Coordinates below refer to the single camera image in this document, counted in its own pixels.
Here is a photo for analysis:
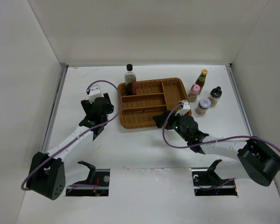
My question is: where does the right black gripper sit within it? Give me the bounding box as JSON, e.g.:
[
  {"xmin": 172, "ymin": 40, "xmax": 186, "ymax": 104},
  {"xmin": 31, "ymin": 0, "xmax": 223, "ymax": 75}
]
[{"xmin": 153, "ymin": 110, "xmax": 190, "ymax": 142}]

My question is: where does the dark sauce bottle black cap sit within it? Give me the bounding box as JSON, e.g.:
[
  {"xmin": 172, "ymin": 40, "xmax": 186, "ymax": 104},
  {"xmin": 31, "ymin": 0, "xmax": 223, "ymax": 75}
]
[{"xmin": 124, "ymin": 63, "xmax": 138, "ymax": 96}]

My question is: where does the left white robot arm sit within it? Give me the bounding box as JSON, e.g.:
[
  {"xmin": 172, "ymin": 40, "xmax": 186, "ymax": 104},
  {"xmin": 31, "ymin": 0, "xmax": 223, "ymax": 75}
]
[{"xmin": 24, "ymin": 93, "xmax": 114, "ymax": 200}]

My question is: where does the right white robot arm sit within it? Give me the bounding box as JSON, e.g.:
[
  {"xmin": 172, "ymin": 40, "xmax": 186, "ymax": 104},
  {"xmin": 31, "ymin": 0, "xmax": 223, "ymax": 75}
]
[{"xmin": 153, "ymin": 110, "xmax": 280, "ymax": 187}]

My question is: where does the brown wicker divided tray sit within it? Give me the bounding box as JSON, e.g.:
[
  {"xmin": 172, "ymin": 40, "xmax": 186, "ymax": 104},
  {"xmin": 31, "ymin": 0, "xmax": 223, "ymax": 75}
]
[{"xmin": 118, "ymin": 77, "xmax": 188, "ymax": 129}]

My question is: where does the pink lid spice bottle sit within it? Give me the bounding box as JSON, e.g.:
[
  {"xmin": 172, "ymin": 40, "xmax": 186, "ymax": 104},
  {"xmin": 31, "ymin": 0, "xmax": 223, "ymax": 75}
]
[{"xmin": 188, "ymin": 84, "xmax": 200, "ymax": 103}]

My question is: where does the white lid glass jar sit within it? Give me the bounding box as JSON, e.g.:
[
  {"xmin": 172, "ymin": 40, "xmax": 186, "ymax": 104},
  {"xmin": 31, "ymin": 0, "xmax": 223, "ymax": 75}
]
[{"xmin": 195, "ymin": 98, "xmax": 211, "ymax": 116}]

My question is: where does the red sauce bottle yellow cap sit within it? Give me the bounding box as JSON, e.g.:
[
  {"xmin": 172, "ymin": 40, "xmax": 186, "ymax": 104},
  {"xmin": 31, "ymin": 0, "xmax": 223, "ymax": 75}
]
[{"xmin": 195, "ymin": 69, "xmax": 208, "ymax": 95}]

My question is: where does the black cap spice bottle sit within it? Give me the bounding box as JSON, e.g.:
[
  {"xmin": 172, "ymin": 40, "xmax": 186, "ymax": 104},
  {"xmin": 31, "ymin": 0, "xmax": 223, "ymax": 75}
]
[{"xmin": 208, "ymin": 86, "xmax": 222, "ymax": 106}]

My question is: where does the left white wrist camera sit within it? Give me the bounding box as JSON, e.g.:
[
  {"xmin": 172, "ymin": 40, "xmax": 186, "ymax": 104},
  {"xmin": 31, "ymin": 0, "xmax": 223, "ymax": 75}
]
[{"xmin": 86, "ymin": 84, "xmax": 103, "ymax": 104}]

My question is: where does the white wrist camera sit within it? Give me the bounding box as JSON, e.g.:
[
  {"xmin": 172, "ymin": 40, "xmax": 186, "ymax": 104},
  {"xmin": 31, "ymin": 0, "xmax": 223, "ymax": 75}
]
[
  {"xmin": 177, "ymin": 100, "xmax": 191, "ymax": 116},
  {"xmin": 86, "ymin": 84, "xmax": 103, "ymax": 104}
]

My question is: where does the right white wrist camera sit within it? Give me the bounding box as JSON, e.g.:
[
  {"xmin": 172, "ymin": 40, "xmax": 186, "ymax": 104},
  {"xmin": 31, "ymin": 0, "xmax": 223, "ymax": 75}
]
[{"xmin": 177, "ymin": 100, "xmax": 191, "ymax": 116}]

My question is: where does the left metal table rail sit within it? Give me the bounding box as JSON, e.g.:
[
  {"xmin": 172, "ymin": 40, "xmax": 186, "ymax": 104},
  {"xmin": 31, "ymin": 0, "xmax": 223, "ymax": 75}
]
[{"xmin": 40, "ymin": 63, "xmax": 68, "ymax": 153}]

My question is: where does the metal table rail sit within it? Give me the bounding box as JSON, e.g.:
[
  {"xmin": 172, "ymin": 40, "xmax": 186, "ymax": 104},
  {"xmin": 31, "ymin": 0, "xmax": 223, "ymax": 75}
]
[
  {"xmin": 40, "ymin": 63, "xmax": 68, "ymax": 153},
  {"xmin": 226, "ymin": 64, "xmax": 253, "ymax": 136}
]

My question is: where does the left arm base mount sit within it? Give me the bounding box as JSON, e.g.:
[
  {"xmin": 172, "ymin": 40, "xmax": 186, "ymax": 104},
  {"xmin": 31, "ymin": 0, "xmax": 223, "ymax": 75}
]
[{"xmin": 65, "ymin": 161, "xmax": 111, "ymax": 197}]

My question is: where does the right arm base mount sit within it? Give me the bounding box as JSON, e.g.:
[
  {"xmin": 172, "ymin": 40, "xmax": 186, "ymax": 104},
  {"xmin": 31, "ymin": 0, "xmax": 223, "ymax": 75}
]
[{"xmin": 191, "ymin": 160, "xmax": 238, "ymax": 196}]

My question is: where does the right metal table rail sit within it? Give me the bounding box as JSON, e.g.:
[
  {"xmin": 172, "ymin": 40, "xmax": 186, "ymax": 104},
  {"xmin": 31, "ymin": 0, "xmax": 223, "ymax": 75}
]
[{"xmin": 226, "ymin": 64, "xmax": 253, "ymax": 136}]

